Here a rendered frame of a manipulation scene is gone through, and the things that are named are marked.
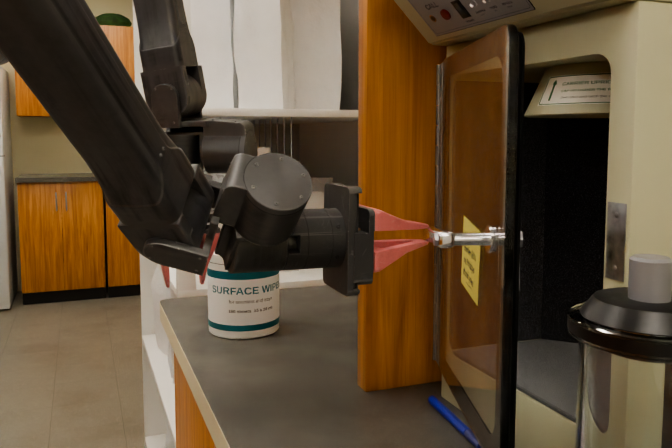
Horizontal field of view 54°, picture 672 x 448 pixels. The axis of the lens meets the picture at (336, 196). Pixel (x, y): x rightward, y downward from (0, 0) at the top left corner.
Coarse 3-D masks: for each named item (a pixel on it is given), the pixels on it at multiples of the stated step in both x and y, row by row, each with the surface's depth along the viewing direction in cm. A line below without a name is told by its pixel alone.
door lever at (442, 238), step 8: (424, 232) 68; (432, 232) 63; (440, 232) 60; (448, 232) 60; (488, 232) 61; (432, 240) 63; (440, 240) 60; (448, 240) 60; (456, 240) 60; (464, 240) 61; (472, 240) 61; (480, 240) 61; (488, 240) 61; (488, 248) 61
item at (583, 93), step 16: (576, 64) 69; (592, 64) 68; (608, 64) 67; (544, 80) 73; (560, 80) 70; (576, 80) 69; (592, 80) 67; (608, 80) 67; (544, 96) 71; (560, 96) 69; (576, 96) 68; (592, 96) 67; (608, 96) 66; (528, 112) 74; (544, 112) 70; (560, 112) 69; (576, 112) 67; (592, 112) 66; (608, 112) 66
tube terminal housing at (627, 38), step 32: (640, 0) 57; (544, 32) 68; (576, 32) 64; (608, 32) 60; (640, 32) 57; (544, 64) 71; (640, 64) 57; (640, 96) 58; (640, 128) 58; (608, 160) 60; (640, 160) 58; (608, 192) 61; (640, 192) 58; (640, 224) 59; (544, 416) 70
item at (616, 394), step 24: (576, 312) 49; (576, 336) 47; (624, 336) 43; (648, 336) 43; (600, 360) 45; (624, 360) 44; (648, 360) 43; (600, 384) 46; (624, 384) 44; (648, 384) 43; (576, 408) 49; (600, 408) 46; (624, 408) 44; (648, 408) 43; (576, 432) 49; (600, 432) 46; (624, 432) 44; (648, 432) 44
